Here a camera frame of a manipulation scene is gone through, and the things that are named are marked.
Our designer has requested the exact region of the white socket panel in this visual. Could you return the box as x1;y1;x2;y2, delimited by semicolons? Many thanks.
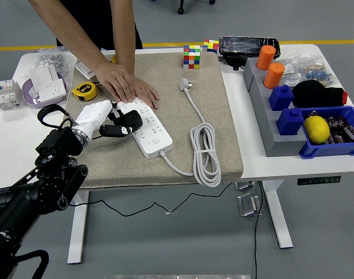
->
37;78;66;103

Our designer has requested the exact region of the person's left hand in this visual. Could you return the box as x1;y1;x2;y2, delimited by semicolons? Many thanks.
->
133;76;161;111

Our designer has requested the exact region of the colourful puzzle cube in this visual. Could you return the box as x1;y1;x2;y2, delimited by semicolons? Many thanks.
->
202;39;220;55
181;44;202;70

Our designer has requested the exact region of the black power adapter plug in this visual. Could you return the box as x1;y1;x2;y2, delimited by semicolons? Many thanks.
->
117;109;144;131

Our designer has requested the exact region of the black hanging cable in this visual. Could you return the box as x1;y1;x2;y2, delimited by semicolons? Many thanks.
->
253;180;264;279

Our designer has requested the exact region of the black fabric bundle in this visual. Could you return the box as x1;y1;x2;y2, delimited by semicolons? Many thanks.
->
292;80;348;109

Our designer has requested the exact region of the person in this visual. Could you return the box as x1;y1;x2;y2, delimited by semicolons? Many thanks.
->
55;0;144;51

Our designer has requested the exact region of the clear bag of white parts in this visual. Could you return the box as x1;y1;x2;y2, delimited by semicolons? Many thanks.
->
277;56;307;87

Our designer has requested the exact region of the white power strip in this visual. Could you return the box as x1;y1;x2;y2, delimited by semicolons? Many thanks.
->
117;98;174;160

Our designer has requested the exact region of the thin black adapter cord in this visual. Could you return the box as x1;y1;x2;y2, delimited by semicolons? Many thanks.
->
68;182;238;217

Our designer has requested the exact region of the purple bowl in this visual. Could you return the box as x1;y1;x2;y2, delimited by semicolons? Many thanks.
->
22;72;67;110

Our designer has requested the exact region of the clear bag of blue parts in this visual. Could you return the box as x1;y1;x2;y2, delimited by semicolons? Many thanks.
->
295;52;336;88

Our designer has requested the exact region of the grey peg base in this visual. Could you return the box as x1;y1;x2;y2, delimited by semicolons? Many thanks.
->
242;56;308;158

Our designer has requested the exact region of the beige fabric mat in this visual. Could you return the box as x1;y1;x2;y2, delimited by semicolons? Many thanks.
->
65;51;244;189

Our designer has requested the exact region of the blue plastic block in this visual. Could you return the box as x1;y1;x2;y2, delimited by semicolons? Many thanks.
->
268;84;295;112
276;108;307;137

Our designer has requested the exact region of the white power strip cable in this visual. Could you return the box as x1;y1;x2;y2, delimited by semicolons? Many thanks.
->
160;77;223;188

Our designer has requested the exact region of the blue plastic bin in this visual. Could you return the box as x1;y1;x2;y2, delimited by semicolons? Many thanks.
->
298;105;354;160

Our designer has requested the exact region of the person's right hand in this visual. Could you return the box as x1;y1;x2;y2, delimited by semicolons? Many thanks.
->
94;59;137;104

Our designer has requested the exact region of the white wall switch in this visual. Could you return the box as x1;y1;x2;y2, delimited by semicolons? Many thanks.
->
74;59;101;82

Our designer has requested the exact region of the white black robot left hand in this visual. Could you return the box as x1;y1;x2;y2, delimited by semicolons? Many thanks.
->
76;99;134;138

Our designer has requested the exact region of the white table leg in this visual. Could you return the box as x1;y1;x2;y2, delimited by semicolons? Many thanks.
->
67;190;90;265
259;179;294;250

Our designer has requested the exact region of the yellow tape measure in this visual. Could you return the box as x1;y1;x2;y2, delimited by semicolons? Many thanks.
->
71;81;98;102

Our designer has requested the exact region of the white circuit breaker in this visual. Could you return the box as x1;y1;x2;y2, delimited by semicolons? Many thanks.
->
0;78;23;110

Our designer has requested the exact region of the white plastic panel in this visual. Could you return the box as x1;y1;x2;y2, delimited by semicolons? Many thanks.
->
28;63;60;90

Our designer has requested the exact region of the black table control panel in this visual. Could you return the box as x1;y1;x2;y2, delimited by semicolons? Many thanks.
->
297;176;342;186

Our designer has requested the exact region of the small metal bracket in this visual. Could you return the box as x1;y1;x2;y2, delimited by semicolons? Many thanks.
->
234;180;256;192

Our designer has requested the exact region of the clear bag of metal parts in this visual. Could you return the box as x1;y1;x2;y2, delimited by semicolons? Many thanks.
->
37;45;78;78

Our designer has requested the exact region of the yellow lemon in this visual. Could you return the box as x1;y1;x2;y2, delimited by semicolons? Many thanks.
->
303;115;331;145

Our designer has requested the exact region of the black wrapped box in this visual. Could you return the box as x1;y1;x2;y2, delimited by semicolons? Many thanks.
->
218;35;281;71

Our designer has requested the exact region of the orange cylinder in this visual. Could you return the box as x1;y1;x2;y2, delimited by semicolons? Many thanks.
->
263;62;286;90
256;45;277;71

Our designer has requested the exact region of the dark capacitor pile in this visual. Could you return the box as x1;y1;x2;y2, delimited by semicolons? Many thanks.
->
324;115;354;145

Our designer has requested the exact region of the large metal bracket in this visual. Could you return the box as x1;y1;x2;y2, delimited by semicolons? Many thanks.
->
237;191;263;217

